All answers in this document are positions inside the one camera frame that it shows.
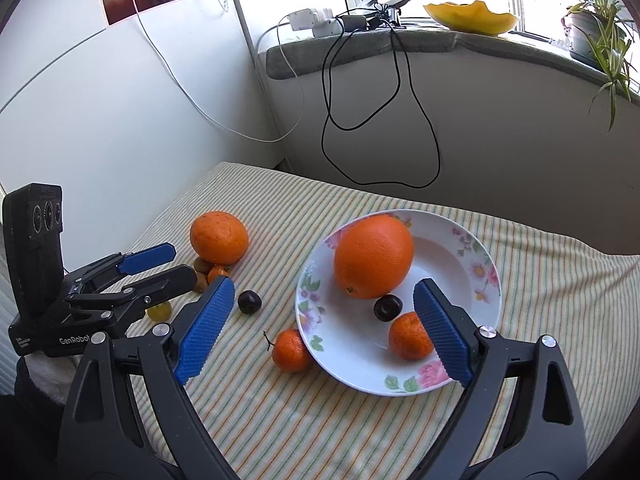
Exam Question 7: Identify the large round orange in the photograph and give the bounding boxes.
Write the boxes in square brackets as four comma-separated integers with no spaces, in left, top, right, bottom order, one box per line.
[190,211,250,266]

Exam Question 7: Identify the potted spider plant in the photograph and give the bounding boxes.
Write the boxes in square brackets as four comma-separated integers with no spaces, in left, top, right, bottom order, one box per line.
[564,0,634,131]

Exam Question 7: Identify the grey windowsill mat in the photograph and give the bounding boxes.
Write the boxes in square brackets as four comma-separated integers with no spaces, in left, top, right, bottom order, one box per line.
[264,27,640,106]

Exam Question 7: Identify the brown longan upper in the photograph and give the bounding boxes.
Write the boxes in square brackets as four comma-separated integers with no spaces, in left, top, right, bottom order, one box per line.
[193,257,214,275]

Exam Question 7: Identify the green grape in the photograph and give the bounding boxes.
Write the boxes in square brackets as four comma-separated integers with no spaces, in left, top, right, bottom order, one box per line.
[145,301,172,323]

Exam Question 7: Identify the large oval orange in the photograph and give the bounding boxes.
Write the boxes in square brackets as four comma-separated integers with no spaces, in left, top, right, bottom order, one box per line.
[333,214,414,299]

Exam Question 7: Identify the black left camera box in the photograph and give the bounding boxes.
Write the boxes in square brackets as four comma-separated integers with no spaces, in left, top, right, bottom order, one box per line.
[2,183,64,324]

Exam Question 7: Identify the white cable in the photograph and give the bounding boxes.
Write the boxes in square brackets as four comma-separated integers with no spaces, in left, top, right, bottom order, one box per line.
[120,0,306,144]

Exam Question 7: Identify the tangerine with stem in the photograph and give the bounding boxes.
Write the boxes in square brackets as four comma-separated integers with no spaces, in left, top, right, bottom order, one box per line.
[264,328,314,373]

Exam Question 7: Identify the yellow bowl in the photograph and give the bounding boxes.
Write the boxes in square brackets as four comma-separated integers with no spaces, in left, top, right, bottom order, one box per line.
[424,0,518,37]

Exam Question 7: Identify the striped table cloth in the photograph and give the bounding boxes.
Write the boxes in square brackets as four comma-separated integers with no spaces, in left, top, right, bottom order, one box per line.
[136,162,639,479]

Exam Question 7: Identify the tangerine in plate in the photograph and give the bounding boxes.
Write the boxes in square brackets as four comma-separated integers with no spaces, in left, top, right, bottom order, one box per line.
[388,312,434,361]

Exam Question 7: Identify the white floral plate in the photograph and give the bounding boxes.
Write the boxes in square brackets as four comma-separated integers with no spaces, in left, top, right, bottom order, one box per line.
[294,209,502,396]

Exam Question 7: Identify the small orange kumquat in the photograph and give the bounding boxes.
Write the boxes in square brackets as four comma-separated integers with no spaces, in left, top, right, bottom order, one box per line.
[207,266,230,284]

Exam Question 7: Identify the white gloved left hand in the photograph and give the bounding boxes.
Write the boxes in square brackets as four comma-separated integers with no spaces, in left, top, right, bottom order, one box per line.
[25,351,81,405]

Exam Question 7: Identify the black cable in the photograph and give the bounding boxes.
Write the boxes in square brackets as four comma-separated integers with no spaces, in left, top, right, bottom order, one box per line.
[320,3,443,190]

